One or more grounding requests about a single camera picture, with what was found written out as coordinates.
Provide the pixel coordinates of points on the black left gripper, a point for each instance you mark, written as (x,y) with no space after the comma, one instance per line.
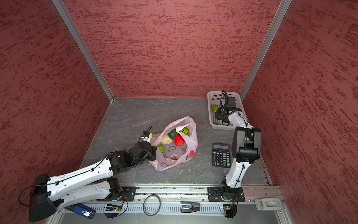
(152,151)

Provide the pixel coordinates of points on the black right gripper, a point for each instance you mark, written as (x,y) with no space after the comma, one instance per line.
(217,113)

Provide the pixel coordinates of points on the yellow green mango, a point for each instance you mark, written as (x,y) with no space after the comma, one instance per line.
(214,108)

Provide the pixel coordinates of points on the small green kiwi half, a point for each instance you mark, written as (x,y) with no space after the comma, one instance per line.
(162,149)

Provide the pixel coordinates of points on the pale yellow fruit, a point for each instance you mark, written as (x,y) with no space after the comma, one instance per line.
(165,140)

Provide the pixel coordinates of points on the pink printed plastic bag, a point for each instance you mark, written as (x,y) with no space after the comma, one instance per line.
(175,155)

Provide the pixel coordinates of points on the red fruit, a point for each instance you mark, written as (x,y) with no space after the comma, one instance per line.
(179,141)

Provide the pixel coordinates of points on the green spotted custard apple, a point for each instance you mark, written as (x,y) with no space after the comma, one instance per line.
(185,131)

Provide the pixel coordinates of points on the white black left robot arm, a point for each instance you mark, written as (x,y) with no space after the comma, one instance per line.
(94,182)

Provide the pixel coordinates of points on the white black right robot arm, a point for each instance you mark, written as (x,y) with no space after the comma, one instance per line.
(245,149)

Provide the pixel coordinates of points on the white perforated plastic basket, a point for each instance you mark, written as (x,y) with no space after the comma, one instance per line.
(213,98)

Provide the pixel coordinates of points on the black desk calculator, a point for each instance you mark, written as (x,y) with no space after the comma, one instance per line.
(221,155)

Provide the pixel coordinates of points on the left small circuit board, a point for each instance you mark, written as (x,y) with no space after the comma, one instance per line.
(113,208)

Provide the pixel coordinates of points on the small circuit board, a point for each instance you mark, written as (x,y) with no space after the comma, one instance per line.
(113,208)
(230,211)

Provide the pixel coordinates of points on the black stapler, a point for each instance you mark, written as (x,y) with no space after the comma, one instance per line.
(189,207)

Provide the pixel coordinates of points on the blue black box device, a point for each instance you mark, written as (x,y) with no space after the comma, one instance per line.
(82,210)

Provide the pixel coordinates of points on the right small circuit board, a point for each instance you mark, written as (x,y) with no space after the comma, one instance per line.
(230,211)

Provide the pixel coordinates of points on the grey plastic holder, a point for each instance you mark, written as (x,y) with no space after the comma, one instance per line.
(268,204)

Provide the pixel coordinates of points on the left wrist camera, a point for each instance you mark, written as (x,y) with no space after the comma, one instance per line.
(146,136)

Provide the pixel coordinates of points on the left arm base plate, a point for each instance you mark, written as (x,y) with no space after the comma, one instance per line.
(127,193)

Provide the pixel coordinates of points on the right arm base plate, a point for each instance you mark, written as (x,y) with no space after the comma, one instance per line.
(215,194)

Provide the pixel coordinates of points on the aluminium front rail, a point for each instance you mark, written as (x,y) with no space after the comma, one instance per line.
(165,199)

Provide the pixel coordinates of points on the aluminium corner post right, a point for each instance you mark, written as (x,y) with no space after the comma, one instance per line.
(277,20)

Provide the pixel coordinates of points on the aluminium corner post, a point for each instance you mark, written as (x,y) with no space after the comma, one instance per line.
(277,20)
(65,15)

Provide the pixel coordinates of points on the aluminium corner post left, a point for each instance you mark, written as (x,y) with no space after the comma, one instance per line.
(65,15)

